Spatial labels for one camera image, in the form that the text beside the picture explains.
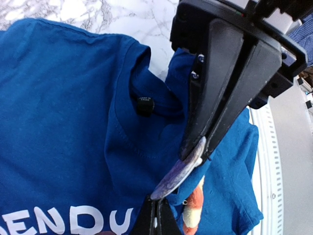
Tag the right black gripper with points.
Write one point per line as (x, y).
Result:
(243, 57)

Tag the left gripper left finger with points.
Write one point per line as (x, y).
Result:
(145, 222)

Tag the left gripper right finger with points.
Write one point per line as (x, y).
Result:
(166, 223)

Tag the orange yellow flower brooch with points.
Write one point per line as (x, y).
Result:
(192, 210)

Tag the blue printed t-shirt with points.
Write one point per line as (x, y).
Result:
(86, 130)

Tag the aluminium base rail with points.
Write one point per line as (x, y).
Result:
(267, 178)

